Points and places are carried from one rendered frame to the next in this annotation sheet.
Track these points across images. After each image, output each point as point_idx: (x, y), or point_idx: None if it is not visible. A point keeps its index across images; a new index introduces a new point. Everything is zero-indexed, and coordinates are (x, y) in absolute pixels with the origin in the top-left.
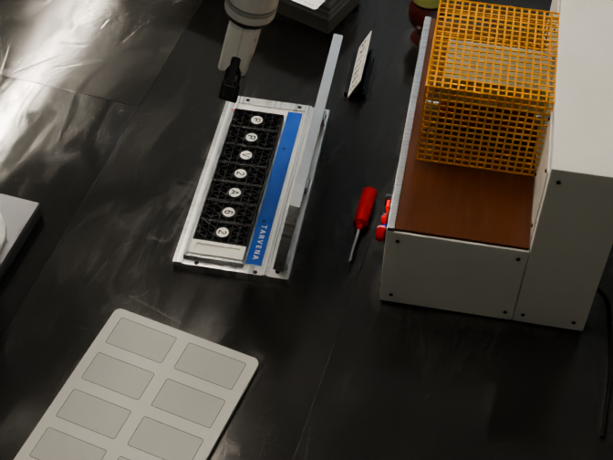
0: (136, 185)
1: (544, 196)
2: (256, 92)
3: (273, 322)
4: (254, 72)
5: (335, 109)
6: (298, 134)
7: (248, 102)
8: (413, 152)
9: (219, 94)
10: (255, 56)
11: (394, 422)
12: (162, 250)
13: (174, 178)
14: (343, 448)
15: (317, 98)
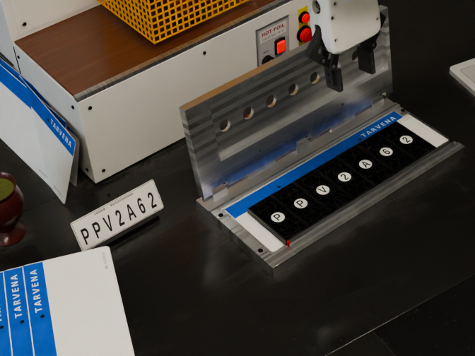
0: (443, 241)
1: None
2: (233, 273)
3: (415, 88)
4: (209, 297)
5: (183, 212)
6: (251, 192)
7: (262, 247)
8: (247, 10)
9: (374, 68)
10: (186, 318)
11: (388, 12)
12: (461, 174)
13: (399, 229)
14: (433, 15)
15: (273, 64)
